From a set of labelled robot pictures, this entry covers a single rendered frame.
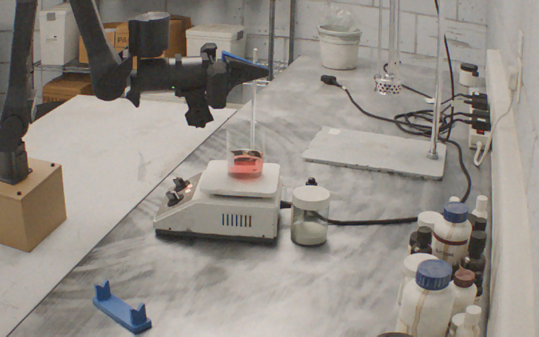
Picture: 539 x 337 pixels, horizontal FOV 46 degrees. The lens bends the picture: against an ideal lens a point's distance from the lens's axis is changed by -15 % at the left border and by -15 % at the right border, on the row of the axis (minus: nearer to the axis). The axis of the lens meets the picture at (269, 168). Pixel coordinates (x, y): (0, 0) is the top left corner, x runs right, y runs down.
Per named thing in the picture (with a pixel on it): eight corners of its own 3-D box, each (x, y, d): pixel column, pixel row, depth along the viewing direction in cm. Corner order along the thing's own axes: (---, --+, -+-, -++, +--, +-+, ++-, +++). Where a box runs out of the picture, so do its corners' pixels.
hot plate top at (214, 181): (198, 193, 113) (198, 188, 113) (209, 164, 124) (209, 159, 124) (275, 198, 112) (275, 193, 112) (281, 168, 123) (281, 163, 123)
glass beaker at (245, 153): (261, 187, 115) (263, 136, 111) (221, 184, 115) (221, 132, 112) (268, 170, 121) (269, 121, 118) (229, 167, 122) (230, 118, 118)
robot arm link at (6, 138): (-10, 154, 104) (-13, 119, 101) (-2, 134, 112) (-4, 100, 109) (24, 152, 105) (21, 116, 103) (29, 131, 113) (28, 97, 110)
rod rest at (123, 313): (91, 303, 95) (88, 283, 94) (108, 295, 98) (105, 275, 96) (135, 333, 89) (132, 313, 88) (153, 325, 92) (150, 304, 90)
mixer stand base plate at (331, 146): (299, 160, 148) (300, 156, 147) (321, 129, 165) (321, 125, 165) (442, 180, 140) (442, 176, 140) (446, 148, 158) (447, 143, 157)
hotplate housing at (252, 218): (152, 235, 116) (150, 190, 113) (168, 202, 128) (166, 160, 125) (289, 246, 115) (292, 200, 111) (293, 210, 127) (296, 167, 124)
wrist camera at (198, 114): (174, 79, 113) (173, 118, 116) (178, 92, 107) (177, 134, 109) (210, 77, 115) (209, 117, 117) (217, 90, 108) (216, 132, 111)
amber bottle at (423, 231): (425, 274, 106) (435, 224, 103) (427, 285, 103) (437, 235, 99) (404, 274, 106) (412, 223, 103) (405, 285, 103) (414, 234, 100)
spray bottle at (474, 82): (479, 101, 195) (482, 67, 191) (468, 100, 195) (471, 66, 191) (478, 98, 198) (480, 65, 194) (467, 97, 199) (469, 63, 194)
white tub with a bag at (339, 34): (310, 67, 217) (312, 2, 209) (322, 57, 229) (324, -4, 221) (356, 73, 213) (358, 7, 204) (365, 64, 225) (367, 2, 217)
